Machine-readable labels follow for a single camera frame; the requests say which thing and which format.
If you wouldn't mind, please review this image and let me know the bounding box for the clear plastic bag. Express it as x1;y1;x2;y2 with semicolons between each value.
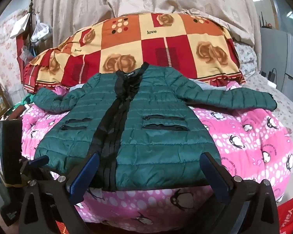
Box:
30;22;51;47

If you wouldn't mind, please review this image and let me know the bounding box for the grey sweatshirt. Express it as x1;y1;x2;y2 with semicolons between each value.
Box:
192;78;229;91

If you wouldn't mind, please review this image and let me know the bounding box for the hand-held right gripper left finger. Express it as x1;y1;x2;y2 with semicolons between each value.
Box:
19;152;100;234

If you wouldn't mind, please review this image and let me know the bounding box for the green puffer jacket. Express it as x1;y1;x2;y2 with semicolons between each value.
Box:
32;63;277;192

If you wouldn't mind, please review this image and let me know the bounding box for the red orange rose print blanket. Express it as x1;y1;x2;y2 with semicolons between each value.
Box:
23;13;246;93

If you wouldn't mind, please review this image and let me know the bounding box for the white refrigerator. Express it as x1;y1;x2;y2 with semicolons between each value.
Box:
260;27;293;98

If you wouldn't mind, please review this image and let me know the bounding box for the floral bed sheet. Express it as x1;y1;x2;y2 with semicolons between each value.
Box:
234;41;293;152

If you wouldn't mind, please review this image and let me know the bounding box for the black power adapter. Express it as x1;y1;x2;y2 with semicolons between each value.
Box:
260;69;278;83

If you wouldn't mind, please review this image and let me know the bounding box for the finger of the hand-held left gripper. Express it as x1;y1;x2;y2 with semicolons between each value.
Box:
20;155;50;176

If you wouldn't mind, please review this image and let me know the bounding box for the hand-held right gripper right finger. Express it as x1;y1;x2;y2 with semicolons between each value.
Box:
202;152;280;234

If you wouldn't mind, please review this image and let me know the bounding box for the pink penguin print blanket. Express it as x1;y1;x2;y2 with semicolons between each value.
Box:
21;82;293;227

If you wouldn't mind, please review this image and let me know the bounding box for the red printed mat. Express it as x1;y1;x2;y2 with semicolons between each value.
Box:
276;199;293;234

